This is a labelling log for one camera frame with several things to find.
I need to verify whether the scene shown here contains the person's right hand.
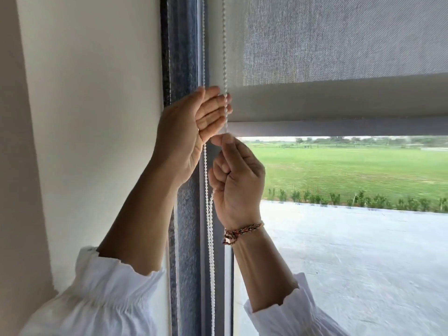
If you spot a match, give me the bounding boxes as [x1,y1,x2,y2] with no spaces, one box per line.
[208,133,266,232]

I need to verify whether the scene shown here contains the person's left hand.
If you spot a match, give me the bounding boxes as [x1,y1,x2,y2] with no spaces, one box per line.
[152,85,234,188]

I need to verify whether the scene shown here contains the white bead blind chain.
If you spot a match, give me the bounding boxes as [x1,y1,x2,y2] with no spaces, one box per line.
[200,0,230,336]

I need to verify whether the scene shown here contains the person's left forearm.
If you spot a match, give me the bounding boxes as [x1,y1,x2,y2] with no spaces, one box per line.
[96,161,191,277]

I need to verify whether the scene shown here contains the person's right forearm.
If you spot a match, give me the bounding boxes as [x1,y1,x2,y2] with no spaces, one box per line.
[226,224,300,314]

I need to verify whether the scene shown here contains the blue grey textured window jamb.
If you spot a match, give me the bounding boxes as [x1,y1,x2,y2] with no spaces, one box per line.
[160,0,202,336]

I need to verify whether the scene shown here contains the green grass lawn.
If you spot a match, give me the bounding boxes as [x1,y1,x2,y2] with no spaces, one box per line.
[241,138,448,207]

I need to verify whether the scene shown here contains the grey fabric roller blind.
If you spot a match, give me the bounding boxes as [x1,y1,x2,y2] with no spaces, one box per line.
[206,0,448,137]

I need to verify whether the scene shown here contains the row of small green shrubs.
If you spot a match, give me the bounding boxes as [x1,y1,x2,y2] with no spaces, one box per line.
[268,188,448,214]

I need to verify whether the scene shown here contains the window glass pane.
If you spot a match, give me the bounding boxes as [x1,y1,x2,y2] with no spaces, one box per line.
[232,136,448,336]

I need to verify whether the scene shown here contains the white frilled sleeve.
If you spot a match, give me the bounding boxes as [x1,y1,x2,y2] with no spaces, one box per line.
[243,273,350,336]
[19,246,167,336]

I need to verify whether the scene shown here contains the braided thread bracelet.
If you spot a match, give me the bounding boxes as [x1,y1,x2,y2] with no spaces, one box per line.
[223,221,265,246]

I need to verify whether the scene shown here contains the grey metal window frame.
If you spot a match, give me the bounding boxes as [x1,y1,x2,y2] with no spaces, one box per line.
[197,0,235,336]

